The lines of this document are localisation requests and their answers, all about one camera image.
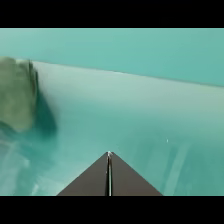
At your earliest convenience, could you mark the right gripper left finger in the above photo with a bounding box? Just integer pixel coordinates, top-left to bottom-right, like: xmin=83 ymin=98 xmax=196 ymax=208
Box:
xmin=57 ymin=151 xmax=110 ymax=197

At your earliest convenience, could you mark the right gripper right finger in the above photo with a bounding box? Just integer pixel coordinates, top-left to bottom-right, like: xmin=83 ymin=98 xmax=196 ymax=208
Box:
xmin=108 ymin=151 xmax=164 ymax=197

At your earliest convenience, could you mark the olive green shirt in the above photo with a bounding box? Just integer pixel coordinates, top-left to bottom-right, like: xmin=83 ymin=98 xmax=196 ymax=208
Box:
xmin=0 ymin=56 xmax=40 ymax=133

